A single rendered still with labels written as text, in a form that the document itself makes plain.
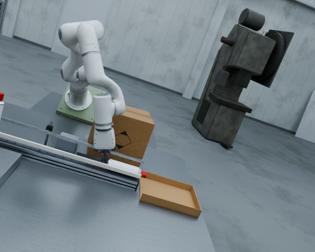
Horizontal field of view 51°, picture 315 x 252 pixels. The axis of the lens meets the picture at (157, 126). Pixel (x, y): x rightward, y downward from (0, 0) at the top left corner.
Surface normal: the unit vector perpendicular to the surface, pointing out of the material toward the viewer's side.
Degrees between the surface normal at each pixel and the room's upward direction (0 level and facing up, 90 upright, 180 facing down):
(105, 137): 90
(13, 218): 0
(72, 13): 90
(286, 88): 90
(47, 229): 0
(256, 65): 92
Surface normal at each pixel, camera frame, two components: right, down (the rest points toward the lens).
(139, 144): 0.16, 0.33
